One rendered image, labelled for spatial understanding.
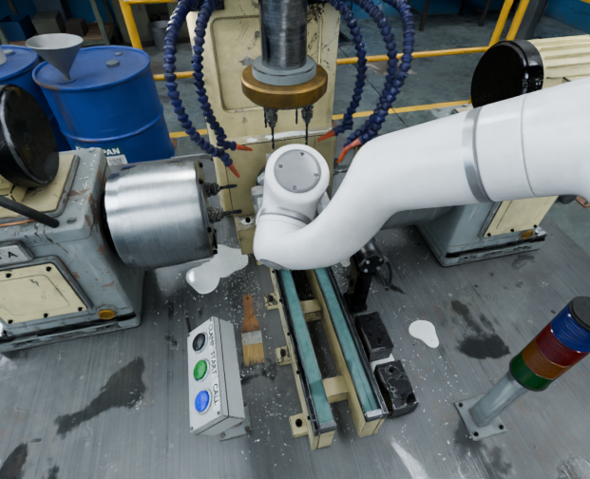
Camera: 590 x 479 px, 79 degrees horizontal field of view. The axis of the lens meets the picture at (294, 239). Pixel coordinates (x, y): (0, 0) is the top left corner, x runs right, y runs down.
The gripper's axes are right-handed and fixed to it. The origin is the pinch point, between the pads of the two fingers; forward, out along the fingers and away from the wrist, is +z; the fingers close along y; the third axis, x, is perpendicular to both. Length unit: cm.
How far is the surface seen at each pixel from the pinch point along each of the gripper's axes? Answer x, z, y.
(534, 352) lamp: -30.0, -19.7, 33.1
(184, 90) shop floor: 233, 260, -37
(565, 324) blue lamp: -26, -27, 33
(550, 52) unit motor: 26, -15, 63
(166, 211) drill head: 9.2, 1.0, -22.5
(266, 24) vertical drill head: 33.6, -20.4, 2.4
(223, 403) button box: -27.7, -15.3, -14.9
